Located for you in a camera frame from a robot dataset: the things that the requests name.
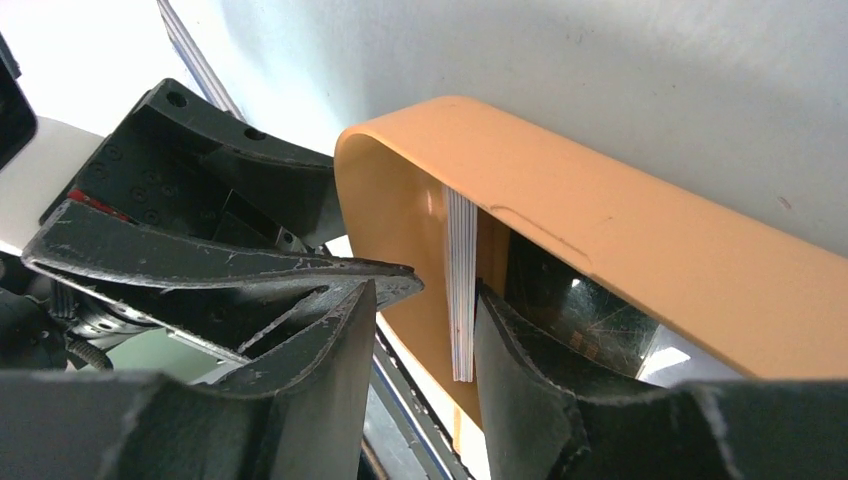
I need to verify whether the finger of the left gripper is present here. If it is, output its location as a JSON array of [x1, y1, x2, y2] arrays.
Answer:
[[129, 78, 346, 247], [22, 200, 424, 364]]

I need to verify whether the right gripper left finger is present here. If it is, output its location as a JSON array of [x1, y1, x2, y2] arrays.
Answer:
[[1, 281, 376, 479]]

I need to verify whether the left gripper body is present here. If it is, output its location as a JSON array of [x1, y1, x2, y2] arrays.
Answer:
[[46, 103, 299, 252]]

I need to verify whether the tan oval tray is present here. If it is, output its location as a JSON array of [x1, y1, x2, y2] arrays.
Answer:
[[334, 96, 847, 431]]

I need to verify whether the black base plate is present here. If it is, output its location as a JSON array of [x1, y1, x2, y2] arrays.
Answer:
[[358, 330, 473, 479]]

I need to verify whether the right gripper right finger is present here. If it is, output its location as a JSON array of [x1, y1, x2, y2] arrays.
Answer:
[[474, 286, 847, 479]]

